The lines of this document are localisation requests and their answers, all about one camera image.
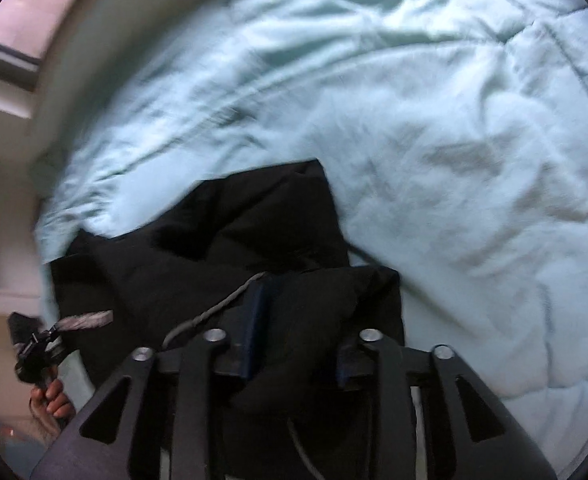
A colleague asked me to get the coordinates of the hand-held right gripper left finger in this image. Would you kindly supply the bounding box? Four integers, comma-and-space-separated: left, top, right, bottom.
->
29, 280, 275, 480

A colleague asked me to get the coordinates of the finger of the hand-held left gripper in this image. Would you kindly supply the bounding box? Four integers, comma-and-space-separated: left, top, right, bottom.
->
49, 310, 115, 335

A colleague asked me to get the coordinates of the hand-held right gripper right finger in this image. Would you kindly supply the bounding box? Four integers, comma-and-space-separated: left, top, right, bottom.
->
334, 327, 560, 480

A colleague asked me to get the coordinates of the black hooded jacket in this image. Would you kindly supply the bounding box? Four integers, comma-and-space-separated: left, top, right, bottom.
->
49, 158, 417, 480

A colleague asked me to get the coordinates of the person's left hand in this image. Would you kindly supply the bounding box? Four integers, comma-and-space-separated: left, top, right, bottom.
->
29, 378, 77, 427

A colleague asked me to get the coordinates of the light blue duvet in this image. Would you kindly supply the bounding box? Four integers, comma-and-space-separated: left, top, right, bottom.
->
29, 0, 588, 480

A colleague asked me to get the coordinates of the dark framed window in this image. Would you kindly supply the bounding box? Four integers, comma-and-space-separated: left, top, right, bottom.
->
0, 0, 100, 92

